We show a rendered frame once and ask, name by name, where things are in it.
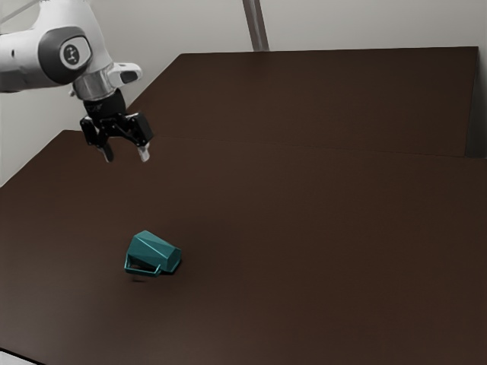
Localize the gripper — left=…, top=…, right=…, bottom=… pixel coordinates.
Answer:
left=79, top=90, right=154, bottom=163

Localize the teal faceted mug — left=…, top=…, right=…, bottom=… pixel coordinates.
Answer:
left=123, top=230, right=183, bottom=278

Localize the grey metal post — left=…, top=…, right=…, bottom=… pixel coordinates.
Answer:
left=242, top=0, right=271, bottom=52

